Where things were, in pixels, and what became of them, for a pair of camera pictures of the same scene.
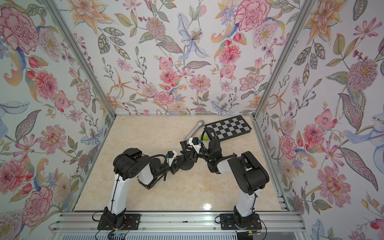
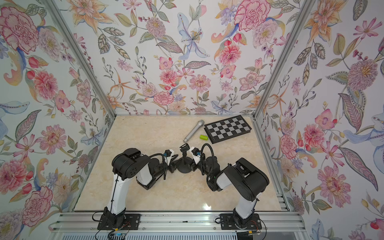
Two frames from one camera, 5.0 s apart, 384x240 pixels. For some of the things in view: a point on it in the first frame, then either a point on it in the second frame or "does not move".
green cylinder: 205,137 does not move
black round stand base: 185,162 does not move
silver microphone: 200,123 does not move
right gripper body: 196,156 -> 203,167
